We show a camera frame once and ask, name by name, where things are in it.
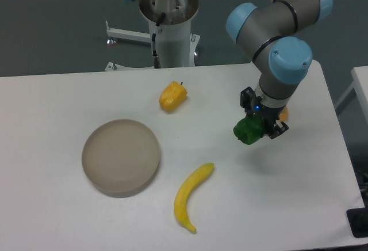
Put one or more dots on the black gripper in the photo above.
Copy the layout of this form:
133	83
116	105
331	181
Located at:
252	105

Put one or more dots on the green bell pepper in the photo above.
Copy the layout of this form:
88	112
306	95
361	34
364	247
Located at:
249	129

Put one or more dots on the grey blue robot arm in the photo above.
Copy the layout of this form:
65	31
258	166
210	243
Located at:
267	36

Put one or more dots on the yellow bell pepper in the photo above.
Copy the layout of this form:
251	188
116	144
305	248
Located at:
172	96

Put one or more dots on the beige round plate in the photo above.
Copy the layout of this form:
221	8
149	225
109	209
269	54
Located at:
121	158

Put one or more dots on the orange croissant pastry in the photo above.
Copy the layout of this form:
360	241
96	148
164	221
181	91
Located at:
284	115

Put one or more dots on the white side table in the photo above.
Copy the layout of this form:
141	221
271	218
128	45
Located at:
357	88

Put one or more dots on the yellow banana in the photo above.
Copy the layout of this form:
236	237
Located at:
191	183

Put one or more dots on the black device at edge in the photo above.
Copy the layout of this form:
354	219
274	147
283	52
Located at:
357	217

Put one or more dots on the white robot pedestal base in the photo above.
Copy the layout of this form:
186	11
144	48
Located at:
170	37

